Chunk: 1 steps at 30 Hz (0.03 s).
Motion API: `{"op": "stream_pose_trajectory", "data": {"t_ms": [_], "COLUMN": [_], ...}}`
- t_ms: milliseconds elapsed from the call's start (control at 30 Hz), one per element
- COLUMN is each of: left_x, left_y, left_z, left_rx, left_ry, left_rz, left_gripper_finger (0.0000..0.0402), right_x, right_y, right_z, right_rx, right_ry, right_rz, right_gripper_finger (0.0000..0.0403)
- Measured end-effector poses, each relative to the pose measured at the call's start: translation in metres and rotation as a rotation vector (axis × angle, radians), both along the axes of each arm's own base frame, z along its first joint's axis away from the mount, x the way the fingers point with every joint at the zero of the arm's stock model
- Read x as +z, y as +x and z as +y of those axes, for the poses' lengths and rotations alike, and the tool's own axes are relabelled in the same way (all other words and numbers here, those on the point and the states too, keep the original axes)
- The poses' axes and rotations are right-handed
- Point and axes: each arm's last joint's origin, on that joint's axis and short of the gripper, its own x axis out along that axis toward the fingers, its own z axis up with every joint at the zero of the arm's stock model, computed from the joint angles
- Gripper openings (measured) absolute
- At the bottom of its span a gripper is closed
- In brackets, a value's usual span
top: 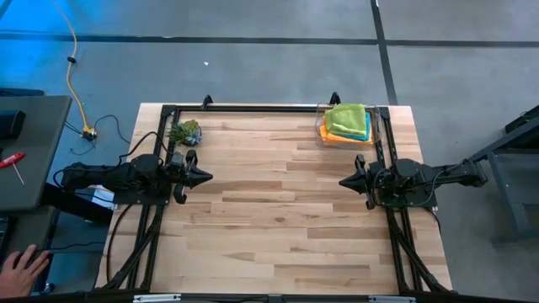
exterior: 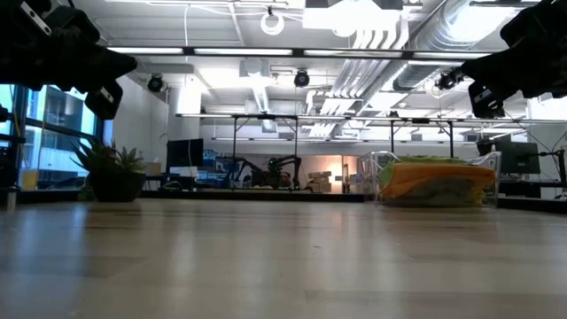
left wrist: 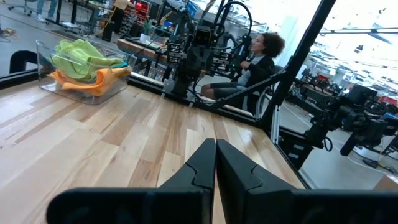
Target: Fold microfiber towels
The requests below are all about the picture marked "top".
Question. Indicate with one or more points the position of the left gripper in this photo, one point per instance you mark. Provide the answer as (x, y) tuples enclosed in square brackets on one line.
[(185, 172)]

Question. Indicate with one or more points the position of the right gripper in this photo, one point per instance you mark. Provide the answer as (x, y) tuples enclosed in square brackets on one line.
[(368, 181)]

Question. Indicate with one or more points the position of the teal microfiber towel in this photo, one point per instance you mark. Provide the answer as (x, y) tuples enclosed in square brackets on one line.
[(367, 130)]

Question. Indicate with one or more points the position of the orange microfiber towel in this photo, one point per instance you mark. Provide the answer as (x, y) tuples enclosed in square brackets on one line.
[(326, 136)]

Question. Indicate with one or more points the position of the green microfiber towel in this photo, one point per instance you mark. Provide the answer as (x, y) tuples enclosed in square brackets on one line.
[(346, 119)]

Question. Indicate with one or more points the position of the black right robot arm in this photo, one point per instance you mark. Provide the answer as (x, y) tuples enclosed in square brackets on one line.
[(433, 177)]

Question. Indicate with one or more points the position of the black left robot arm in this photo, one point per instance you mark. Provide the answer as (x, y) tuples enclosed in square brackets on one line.
[(113, 174)]

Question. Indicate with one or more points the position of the small potted succulent plant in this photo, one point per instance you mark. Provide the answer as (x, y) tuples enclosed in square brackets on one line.
[(185, 132)]

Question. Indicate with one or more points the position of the clear plastic bin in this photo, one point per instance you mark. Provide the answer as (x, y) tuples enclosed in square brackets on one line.
[(377, 126)]

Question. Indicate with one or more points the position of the dark metal table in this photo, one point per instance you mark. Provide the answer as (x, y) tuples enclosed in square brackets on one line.
[(506, 193)]

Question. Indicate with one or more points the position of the grey side table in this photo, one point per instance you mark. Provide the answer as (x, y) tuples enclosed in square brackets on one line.
[(33, 151)]

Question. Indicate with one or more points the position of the dark low desk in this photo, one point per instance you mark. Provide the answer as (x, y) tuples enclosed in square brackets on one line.
[(25, 231)]

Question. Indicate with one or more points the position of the person's hand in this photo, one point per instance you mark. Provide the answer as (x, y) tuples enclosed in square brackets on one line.
[(17, 275)]

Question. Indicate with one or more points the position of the black aluminium rig frame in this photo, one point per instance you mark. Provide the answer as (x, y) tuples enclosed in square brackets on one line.
[(252, 109)]

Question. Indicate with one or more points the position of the silver metal bracket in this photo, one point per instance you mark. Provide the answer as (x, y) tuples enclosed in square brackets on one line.
[(156, 298), (391, 299)]

